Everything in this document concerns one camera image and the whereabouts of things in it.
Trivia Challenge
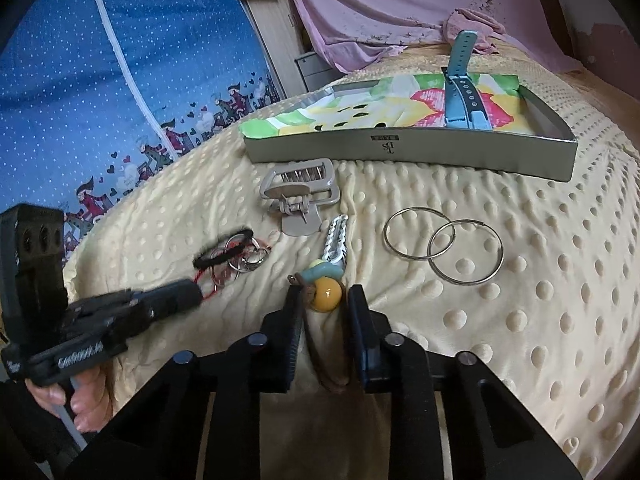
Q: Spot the beige hair claw clip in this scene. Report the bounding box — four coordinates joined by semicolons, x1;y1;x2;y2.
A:
258;157;337;237

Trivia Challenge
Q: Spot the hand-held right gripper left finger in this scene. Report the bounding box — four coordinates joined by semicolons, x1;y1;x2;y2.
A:
65;284;307;480

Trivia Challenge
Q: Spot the person's left hand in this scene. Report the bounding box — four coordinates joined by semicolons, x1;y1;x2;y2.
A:
27;366;115;432

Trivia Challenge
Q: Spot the pink hanging cloth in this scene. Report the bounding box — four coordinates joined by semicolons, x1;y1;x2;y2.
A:
277;0;586;75

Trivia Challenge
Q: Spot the silver hoop ring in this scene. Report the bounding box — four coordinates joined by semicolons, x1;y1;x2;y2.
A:
429;218;505;287
383;207;457;262

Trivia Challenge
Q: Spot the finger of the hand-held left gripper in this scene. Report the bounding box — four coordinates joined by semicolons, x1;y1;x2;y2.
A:
130;280;204;323

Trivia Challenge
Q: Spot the wooden cabinet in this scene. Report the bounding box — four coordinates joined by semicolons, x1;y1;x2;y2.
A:
242;0;313;98

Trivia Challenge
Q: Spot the pink towel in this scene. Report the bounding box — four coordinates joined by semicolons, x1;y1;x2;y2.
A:
442;8;511;56

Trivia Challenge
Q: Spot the red braided cord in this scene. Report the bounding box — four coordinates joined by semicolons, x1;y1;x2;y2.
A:
190;241;273;301

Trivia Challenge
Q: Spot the blue dotted fabric wardrobe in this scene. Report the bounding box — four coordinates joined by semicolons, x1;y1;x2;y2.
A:
0;0;282;261

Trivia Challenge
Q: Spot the blue watch strap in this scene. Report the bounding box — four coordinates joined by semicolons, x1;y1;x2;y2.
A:
442;30;490;131

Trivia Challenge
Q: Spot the grey drawer cabinet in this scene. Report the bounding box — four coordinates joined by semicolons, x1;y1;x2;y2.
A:
294;51;341;95

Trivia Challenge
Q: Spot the yellow dotted blanket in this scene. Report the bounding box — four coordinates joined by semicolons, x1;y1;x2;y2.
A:
65;42;640;480

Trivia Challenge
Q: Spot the thin silver key ring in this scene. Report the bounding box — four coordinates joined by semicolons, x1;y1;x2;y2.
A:
209;247;236;286

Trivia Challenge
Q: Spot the black fuzzy hair tie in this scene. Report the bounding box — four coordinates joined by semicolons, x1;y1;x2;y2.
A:
193;228;255;270

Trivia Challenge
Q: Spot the yellow bead brown cord necklace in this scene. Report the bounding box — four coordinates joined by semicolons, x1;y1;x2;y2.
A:
286;259;353;392

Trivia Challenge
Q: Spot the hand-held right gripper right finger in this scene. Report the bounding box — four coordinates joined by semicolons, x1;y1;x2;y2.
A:
346;284;583;480

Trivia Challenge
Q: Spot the grey metal tray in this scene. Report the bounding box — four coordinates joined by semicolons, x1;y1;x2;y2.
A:
239;72;579;183

